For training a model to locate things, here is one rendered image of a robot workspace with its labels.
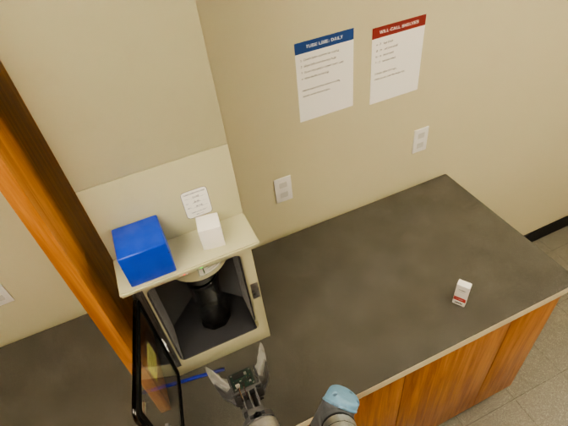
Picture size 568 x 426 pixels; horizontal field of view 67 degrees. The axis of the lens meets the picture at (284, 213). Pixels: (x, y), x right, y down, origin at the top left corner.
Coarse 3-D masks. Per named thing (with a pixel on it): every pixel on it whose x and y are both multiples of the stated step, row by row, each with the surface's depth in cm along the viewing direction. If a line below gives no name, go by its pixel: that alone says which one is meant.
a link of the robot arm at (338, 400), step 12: (324, 396) 95; (336, 396) 91; (348, 396) 93; (324, 408) 92; (336, 408) 91; (348, 408) 91; (312, 420) 95; (324, 420) 90; (336, 420) 87; (348, 420) 88
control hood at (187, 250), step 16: (224, 224) 103; (240, 224) 103; (176, 240) 101; (192, 240) 100; (240, 240) 99; (256, 240) 98; (176, 256) 97; (192, 256) 97; (208, 256) 96; (224, 256) 96; (176, 272) 94; (128, 288) 92; (144, 288) 92
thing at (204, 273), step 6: (216, 264) 118; (222, 264) 119; (198, 270) 115; (204, 270) 116; (210, 270) 117; (216, 270) 118; (186, 276) 116; (192, 276) 116; (198, 276) 116; (204, 276) 116
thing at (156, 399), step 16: (144, 320) 107; (144, 336) 103; (144, 352) 100; (160, 352) 115; (144, 368) 97; (160, 368) 111; (144, 384) 94; (160, 384) 107; (176, 384) 125; (144, 400) 91; (160, 400) 104; (176, 400) 120; (160, 416) 100; (176, 416) 116
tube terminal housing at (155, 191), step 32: (192, 160) 91; (224, 160) 94; (96, 192) 87; (128, 192) 90; (160, 192) 93; (224, 192) 100; (96, 224) 91; (192, 224) 102; (160, 320) 118; (256, 320) 141; (224, 352) 139
